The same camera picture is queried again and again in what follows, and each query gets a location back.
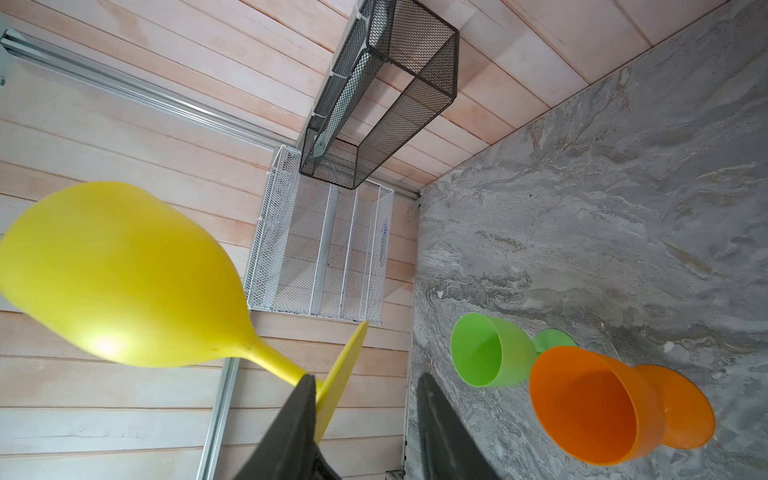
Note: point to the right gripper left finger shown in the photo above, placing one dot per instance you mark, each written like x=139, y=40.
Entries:
x=288, y=449

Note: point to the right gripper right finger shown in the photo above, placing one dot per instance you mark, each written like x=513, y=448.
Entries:
x=447, y=449

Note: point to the green wine glass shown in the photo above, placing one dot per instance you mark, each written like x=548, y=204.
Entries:
x=492, y=352

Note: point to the orange wine glass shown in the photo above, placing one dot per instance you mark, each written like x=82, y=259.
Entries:
x=604, y=412

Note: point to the yellow wine glass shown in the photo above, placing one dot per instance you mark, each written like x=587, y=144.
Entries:
x=125, y=277

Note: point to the white mesh shelf organizer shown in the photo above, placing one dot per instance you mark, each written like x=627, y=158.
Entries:
x=319, y=249

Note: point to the black mesh wall basket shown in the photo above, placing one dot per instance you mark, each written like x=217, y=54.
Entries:
x=395, y=71

